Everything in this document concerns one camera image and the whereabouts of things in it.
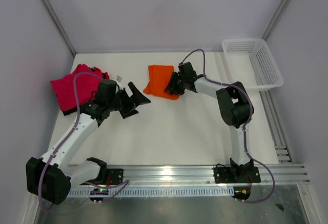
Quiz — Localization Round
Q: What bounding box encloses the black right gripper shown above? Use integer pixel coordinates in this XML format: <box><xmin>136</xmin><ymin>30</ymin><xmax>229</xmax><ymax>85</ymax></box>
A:
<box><xmin>165</xmin><ymin>71</ymin><xmax>187</xmax><ymax>95</ymax></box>

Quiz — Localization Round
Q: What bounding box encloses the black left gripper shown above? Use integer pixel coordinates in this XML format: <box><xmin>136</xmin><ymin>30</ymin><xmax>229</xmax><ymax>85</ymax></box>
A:
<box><xmin>108</xmin><ymin>83</ymin><xmax>150</xmax><ymax>119</ymax></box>

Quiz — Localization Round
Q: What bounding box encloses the orange t shirt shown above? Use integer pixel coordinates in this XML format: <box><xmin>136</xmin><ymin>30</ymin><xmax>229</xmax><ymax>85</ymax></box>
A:
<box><xmin>143</xmin><ymin>65</ymin><xmax>179</xmax><ymax>100</ymax></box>

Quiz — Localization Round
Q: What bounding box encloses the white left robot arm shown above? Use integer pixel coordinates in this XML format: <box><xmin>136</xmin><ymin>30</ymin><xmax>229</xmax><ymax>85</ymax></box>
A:
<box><xmin>26</xmin><ymin>79</ymin><xmax>151</xmax><ymax>205</ymax></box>

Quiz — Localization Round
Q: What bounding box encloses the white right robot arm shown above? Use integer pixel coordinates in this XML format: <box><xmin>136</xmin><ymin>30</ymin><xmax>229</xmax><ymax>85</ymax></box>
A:
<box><xmin>166</xmin><ymin>62</ymin><xmax>254</xmax><ymax>182</ymax></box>

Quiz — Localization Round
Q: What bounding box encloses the red folded t shirt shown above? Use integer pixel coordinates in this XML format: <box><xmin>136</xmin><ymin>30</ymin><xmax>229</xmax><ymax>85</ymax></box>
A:
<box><xmin>90</xmin><ymin>67</ymin><xmax>110</xmax><ymax>79</ymax></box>

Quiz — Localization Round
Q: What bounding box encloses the pink folded t shirt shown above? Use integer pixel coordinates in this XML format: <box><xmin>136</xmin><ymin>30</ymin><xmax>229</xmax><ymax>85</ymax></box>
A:
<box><xmin>50</xmin><ymin>64</ymin><xmax>103</xmax><ymax>102</ymax></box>

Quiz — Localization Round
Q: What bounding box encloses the left controller board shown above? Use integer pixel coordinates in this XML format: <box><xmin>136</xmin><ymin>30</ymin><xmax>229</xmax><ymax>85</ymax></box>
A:
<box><xmin>89</xmin><ymin>188</ymin><xmax>109</xmax><ymax>201</ymax></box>

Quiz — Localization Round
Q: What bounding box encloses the controller board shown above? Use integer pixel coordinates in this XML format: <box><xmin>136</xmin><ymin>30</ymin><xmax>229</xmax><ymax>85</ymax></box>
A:
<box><xmin>89</xmin><ymin>188</ymin><xmax>109</xmax><ymax>201</ymax></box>
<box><xmin>233</xmin><ymin>188</ymin><xmax>251</xmax><ymax>201</ymax></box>

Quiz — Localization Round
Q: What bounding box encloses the white plastic basket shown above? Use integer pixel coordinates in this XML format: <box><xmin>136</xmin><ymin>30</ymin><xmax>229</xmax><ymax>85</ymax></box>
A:
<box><xmin>222</xmin><ymin>38</ymin><xmax>284</xmax><ymax>91</ymax></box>

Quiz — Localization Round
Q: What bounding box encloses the right controller board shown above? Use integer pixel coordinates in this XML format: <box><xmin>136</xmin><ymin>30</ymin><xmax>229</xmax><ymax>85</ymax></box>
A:
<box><xmin>233</xmin><ymin>188</ymin><xmax>251</xmax><ymax>201</ymax></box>

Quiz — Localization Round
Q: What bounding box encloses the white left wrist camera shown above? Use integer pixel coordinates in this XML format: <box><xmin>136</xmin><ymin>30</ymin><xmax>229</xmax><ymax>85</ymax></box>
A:
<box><xmin>113</xmin><ymin>75</ymin><xmax>122</xmax><ymax>86</ymax></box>

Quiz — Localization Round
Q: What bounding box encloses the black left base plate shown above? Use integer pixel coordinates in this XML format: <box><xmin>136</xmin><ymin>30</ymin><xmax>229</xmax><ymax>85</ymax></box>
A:
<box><xmin>88</xmin><ymin>168</ymin><xmax>124</xmax><ymax>186</ymax></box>

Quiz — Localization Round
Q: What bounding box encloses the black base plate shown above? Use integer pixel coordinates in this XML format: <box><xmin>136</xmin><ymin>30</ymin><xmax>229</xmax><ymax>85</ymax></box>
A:
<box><xmin>213</xmin><ymin>166</ymin><xmax>261</xmax><ymax>184</ymax></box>
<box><xmin>88</xmin><ymin>168</ymin><xmax>124</xmax><ymax>186</ymax></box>

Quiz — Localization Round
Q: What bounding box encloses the slotted grey cable duct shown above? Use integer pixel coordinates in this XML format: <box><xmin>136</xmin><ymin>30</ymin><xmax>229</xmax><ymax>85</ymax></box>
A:
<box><xmin>68</xmin><ymin>186</ymin><xmax>234</xmax><ymax>198</ymax></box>

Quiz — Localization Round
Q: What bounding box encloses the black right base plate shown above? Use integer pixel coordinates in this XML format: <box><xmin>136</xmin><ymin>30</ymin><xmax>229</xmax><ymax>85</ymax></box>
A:
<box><xmin>213</xmin><ymin>166</ymin><xmax>261</xmax><ymax>184</ymax></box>

